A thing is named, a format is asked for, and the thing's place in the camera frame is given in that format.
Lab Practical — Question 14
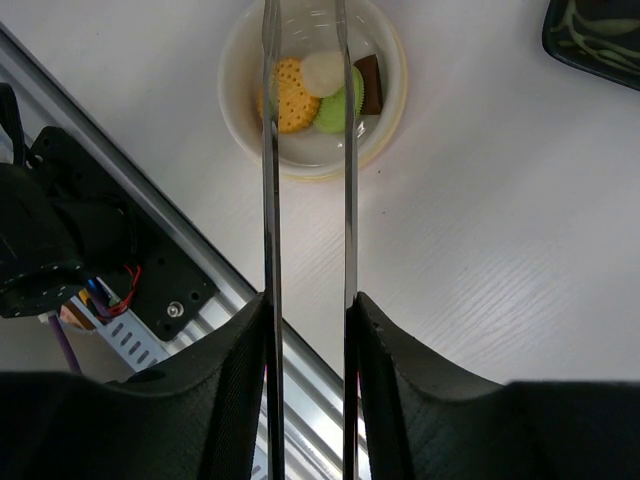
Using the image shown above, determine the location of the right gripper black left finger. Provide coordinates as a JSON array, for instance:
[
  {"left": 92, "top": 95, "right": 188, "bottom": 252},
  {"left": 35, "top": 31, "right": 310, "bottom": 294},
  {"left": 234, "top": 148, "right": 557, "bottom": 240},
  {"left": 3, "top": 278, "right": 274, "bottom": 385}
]
[{"left": 1, "top": 296, "right": 266, "bottom": 479}]

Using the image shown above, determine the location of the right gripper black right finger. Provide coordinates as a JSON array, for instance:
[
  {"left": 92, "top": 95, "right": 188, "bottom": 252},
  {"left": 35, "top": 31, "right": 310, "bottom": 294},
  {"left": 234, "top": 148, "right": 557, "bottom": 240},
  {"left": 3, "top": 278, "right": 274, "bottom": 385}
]
[{"left": 356, "top": 294, "right": 639, "bottom": 479}]

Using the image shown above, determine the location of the green macaron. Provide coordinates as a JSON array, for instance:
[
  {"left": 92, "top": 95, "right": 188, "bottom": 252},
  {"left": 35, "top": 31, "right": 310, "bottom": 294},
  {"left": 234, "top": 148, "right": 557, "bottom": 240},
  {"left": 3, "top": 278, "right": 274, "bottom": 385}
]
[{"left": 313, "top": 66, "right": 365, "bottom": 134}]

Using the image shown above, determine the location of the brown chocolate piece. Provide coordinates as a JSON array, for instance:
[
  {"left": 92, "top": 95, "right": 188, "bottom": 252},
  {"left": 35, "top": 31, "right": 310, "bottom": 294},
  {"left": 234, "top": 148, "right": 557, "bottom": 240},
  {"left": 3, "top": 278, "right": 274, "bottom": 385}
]
[{"left": 354, "top": 54, "right": 384, "bottom": 116}]

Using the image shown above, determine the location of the yellow round cookie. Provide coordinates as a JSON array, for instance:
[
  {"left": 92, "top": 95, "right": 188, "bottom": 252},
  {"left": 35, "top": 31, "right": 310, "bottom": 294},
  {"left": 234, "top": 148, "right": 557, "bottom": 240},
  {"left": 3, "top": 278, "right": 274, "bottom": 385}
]
[{"left": 269, "top": 57, "right": 321, "bottom": 134}]

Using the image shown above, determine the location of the white round bowl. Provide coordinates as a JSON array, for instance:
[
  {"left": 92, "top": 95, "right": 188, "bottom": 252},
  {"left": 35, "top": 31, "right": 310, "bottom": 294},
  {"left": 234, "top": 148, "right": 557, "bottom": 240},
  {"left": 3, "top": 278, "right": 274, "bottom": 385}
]
[{"left": 218, "top": 1, "right": 408, "bottom": 180}]

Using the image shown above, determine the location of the black floral square plate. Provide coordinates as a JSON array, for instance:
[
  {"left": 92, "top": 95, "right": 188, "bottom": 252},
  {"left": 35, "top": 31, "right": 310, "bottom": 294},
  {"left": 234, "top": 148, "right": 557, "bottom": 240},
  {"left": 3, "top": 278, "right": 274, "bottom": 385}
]
[{"left": 541, "top": 0, "right": 639, "bottom": 90}]

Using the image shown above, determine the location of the grey slotted cable duct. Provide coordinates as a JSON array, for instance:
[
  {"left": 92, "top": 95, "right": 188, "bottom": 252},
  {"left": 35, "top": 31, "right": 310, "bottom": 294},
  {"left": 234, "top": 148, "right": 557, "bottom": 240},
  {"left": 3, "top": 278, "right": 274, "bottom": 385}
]
[{"left": 71, "top": 297, "right": 170, "bottom": 372}]

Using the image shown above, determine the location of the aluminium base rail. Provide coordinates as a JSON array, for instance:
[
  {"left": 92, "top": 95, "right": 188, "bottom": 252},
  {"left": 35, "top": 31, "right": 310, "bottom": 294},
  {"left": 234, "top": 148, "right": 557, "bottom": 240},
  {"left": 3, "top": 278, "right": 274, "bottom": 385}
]
[{"left": 0, "top": 22, "right": 371, "bottom": 480}]

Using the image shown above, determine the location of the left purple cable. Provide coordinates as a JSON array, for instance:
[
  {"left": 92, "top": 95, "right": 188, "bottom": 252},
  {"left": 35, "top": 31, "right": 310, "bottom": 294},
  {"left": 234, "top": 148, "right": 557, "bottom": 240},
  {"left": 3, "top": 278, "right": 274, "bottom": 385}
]
[{"left": 47, "top": 314, "right": 84, "bottom": 375}]

